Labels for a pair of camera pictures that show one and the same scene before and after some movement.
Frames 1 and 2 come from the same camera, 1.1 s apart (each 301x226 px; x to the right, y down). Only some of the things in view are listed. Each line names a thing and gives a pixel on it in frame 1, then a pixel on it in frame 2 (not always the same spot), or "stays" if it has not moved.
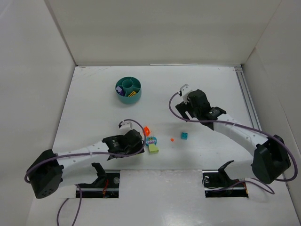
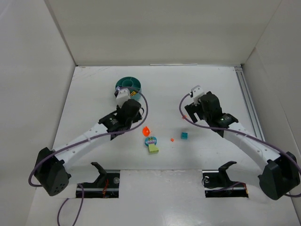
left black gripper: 138,146 to 117,93
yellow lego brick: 132,94 stays
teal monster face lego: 151,140 stays
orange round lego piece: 147,131 stays
